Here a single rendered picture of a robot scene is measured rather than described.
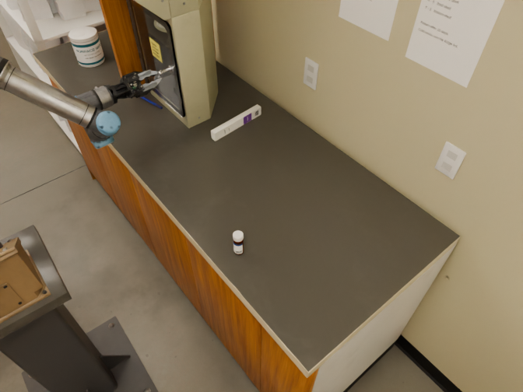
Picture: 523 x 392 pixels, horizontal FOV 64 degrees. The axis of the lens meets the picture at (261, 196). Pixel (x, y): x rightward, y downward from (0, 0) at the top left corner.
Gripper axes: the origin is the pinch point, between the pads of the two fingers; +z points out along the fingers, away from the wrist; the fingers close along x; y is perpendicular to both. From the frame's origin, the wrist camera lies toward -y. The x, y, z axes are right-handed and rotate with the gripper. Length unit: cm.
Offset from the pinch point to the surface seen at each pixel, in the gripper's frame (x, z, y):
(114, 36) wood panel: 23.2, -2.1, -16.2
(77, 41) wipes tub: 36, -8, -51
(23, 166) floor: 5, -54, -176
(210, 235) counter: -57, -19, 29
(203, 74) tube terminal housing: -6.6, 15.4, 6.6
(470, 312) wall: -129, 48, 56
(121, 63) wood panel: 14.3, -2.3, -24.6
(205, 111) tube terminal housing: -19.4, 14.4, -5.3
